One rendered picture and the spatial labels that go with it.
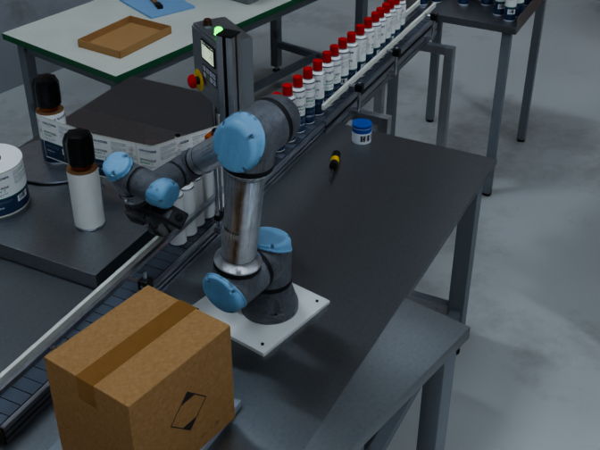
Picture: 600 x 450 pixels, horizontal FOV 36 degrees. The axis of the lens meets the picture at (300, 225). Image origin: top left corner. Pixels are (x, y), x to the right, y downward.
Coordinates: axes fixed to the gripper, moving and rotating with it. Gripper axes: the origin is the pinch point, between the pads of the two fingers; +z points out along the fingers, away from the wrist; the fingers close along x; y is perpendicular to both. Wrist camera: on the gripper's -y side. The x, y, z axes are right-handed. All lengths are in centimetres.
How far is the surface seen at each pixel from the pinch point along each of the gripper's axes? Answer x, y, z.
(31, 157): -17, 68, 15
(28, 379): 54, 1, -25
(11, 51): -144, 251, 164
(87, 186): -2.6, 25.0, -9.5
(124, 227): -0.1, 18.2, 6.4
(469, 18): -180, -19, 108
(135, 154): -21.4, 24.3, 2.0
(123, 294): 22.7, -0.3, -6.6
